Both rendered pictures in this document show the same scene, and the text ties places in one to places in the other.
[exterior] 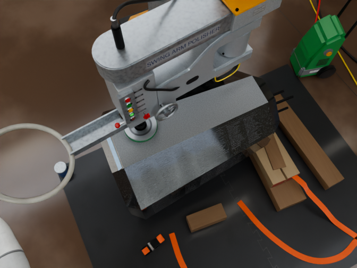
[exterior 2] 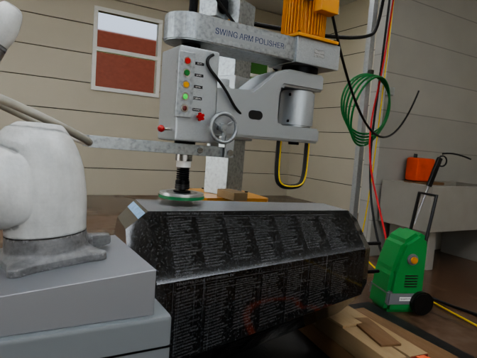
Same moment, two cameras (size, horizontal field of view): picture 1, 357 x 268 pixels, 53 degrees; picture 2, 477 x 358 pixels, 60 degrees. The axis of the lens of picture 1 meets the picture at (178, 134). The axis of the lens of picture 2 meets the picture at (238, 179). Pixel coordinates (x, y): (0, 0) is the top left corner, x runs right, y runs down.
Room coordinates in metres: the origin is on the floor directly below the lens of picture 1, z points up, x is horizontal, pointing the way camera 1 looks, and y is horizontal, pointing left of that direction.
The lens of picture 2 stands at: (-1.01, 0.02, 1.13)
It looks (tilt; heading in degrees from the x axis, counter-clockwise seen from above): 5 degrees down; 359
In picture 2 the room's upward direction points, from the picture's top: 4 degrees clockwise
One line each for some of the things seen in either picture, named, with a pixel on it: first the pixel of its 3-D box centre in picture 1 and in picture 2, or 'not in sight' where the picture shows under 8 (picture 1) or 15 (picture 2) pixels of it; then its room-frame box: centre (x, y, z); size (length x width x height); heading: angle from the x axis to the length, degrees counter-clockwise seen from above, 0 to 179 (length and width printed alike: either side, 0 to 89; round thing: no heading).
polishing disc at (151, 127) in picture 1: (140, 125); (182, 193); (0.99, 0.25, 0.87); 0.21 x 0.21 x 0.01
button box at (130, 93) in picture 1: (128, 107); (184, 84); (0.86, 0.25, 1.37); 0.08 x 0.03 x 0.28; 121
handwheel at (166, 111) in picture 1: (163, 107); (220, 128); (0.95, 0.08, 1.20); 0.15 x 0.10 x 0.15; 121
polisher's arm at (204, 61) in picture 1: (194, 60); (257, 111); (1.18, -0.10, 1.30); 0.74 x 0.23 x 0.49; 121
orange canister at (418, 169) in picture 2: not in sight; (422, 169); (3.65, -2.14, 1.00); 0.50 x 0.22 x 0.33; 119
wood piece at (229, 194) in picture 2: not in sight; (231, 194); (1.61, 0.00, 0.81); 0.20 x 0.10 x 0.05; 33
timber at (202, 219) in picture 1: (206, 217); not in sight; (0.54, -0.21, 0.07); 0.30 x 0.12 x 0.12; 109
